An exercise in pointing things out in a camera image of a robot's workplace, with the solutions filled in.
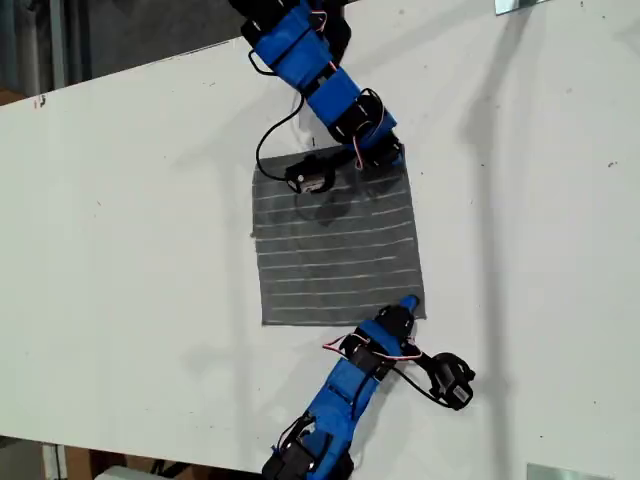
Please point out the white post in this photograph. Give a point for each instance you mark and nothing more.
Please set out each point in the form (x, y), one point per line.
(54, 462)

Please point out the grey striped square towel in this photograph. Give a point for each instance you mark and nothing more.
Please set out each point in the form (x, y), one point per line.
(340, 250)

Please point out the white box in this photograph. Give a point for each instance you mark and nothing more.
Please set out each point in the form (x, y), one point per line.
(125, 474)

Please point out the brown cardboard box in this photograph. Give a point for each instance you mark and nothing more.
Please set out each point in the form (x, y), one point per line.
(85, 462)

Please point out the black camera stalk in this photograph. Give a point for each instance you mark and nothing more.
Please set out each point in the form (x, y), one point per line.
(422, 359)
(345, 154)

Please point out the shiny metal plate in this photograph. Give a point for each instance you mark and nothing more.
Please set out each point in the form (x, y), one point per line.
(565, 472)
(517, 5)

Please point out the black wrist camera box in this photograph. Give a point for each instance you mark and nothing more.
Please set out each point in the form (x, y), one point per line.
(452, 382)
(307, 180)

